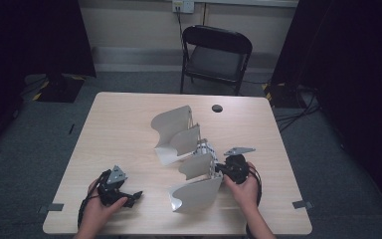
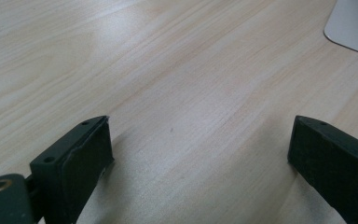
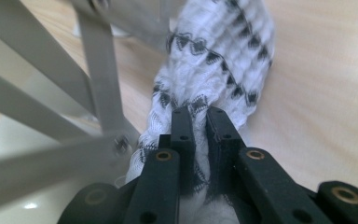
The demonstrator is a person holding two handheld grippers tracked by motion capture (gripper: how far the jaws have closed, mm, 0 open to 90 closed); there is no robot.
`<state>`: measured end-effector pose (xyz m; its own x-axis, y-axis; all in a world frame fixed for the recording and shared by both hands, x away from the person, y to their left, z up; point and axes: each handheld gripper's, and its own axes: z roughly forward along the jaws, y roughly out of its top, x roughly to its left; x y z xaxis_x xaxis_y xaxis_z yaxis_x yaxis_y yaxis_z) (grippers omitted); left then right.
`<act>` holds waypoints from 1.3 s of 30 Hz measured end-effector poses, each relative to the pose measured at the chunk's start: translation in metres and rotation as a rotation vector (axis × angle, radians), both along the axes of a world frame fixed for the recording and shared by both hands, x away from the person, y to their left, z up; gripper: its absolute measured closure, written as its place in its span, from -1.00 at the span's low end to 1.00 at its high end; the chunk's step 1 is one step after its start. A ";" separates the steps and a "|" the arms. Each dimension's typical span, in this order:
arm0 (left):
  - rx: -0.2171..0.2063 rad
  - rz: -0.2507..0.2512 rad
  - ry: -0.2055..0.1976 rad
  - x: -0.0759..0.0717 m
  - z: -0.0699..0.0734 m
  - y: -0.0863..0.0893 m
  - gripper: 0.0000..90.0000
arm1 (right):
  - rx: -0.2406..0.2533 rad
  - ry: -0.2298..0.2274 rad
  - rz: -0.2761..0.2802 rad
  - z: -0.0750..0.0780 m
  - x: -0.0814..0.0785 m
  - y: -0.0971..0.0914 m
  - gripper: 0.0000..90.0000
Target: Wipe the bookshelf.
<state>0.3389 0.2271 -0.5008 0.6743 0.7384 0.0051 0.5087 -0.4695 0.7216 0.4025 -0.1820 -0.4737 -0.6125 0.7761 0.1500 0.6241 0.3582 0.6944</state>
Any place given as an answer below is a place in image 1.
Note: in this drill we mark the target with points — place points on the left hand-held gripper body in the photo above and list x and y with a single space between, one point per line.
116 176

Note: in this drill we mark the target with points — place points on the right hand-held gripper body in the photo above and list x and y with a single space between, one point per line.
237 167

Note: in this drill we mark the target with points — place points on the white expandable metal file rack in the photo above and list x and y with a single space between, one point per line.
175 126

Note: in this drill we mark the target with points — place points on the person's right hand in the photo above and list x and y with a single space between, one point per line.
247 194

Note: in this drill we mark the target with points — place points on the person's left hand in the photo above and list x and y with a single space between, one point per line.
94 215

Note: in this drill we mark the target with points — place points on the small black floor object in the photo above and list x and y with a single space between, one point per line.
71 128

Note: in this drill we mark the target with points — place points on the grey tape strip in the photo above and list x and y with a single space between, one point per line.
51 207
302 204

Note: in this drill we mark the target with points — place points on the black stand base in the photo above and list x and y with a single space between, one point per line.
59 89
282 96

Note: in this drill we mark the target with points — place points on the black folding chair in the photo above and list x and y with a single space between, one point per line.
215 61

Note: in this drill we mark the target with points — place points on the black curtain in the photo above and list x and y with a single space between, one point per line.
361 66
20 40

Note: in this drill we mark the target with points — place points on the thin wall conduit pipe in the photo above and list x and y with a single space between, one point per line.
205 13

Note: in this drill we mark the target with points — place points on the white wall socket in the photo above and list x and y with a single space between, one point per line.
183 6

